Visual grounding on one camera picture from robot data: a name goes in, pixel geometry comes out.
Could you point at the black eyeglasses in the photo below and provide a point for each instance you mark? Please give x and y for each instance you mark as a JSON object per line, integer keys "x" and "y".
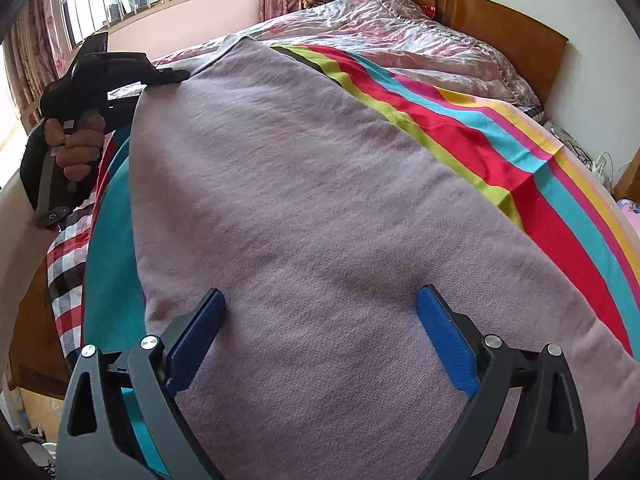
{"x": 577, "y": 149}

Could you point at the plain wooden headboard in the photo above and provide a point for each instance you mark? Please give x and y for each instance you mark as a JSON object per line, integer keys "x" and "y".
{"x": 500, "y": 35}

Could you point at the lilac pants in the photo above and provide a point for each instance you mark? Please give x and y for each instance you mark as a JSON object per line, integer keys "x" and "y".
{"x": 300, "y": 210}

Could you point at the small red ornament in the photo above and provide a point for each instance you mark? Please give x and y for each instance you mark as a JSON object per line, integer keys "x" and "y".
{"x": 429, "y": 9}

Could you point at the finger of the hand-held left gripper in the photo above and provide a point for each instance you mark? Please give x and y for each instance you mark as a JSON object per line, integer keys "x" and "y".
{"x": 167, "y": 76}

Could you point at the nightstand with floral cover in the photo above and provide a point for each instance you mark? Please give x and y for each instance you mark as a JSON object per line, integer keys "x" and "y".
{"x": 575, "y": 160}

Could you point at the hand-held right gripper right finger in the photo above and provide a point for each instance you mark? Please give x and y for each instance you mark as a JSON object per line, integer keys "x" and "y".
{"x": 445, "y": 340}

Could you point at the person's left hand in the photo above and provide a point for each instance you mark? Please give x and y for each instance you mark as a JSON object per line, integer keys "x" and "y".
{"x": 80, "y": 150}

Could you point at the white power strip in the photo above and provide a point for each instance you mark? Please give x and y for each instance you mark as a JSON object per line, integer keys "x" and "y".
{"x": 599, "y": 165}

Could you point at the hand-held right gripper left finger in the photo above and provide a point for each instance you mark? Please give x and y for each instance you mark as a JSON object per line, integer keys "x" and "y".
{"x": 200, "y": 330}

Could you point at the colourful striped blanket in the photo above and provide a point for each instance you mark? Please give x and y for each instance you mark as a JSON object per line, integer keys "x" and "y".
{"x": 475, "y": 135}

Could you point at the pink patterned quilt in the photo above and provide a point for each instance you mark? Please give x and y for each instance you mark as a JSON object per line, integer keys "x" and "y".
{"x": 400, "y": 40}

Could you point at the brown plush toy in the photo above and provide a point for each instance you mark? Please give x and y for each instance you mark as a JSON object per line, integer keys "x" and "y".
{"x": 310, "y": 4}

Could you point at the red plaid cloth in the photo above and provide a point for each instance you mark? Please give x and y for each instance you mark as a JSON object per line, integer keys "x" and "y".
{"x": 70, "y": 280}

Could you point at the wooden bed frame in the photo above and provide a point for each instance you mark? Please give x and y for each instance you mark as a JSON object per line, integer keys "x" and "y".
{"x": 35, "y": 340}

